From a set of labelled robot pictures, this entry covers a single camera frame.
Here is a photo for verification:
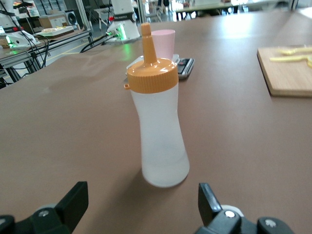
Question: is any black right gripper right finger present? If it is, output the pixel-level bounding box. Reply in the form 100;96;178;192
197;182;245;234

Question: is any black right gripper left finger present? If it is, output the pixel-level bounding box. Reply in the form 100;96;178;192
31;181;89;234

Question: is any translucent orange-capped sauce bottle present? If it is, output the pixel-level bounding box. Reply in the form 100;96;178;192
123;22;191;188

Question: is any pink plastic cup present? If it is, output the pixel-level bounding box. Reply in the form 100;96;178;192
151;29;176;60

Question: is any silver digital kitchen scale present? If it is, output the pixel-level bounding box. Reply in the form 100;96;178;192
126;54;195;81

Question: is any wooden cutting board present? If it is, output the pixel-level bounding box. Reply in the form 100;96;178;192
256;45;312;98

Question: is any aluminium side table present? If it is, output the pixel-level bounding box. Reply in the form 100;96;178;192
0;30;94;84

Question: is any yellow plastic knife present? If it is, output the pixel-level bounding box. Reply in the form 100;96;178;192
269;55;310;63

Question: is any white tray with food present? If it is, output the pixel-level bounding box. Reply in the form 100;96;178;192
36;25;75;39

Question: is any cardboard box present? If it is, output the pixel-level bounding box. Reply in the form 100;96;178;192
38;15;68;29

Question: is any black round speaker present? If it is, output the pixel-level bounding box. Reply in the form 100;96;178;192
65;10;79;26

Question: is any background work table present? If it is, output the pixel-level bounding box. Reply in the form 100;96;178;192
175;1;244;20

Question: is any black base cable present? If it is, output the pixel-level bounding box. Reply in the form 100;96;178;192
79;34;110;54

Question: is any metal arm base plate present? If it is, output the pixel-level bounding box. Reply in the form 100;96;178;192
105;34;142;45

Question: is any aluminium frame post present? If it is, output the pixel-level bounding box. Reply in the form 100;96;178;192
75;0;95;32

